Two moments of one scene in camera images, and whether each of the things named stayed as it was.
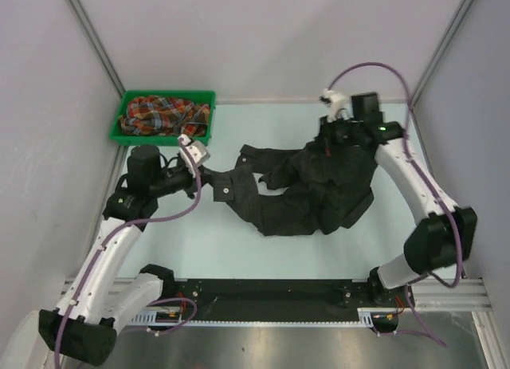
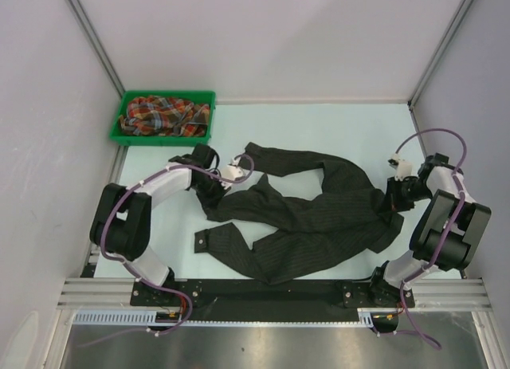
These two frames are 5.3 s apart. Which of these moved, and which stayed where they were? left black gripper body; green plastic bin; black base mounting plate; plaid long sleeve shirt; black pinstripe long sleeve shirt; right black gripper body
Moved: black pinstripe long sleeve shirt; left black gripper body; right black gripper body
Stayed: black base mounting plate; plaid long sleeve shirt; green plastic bin
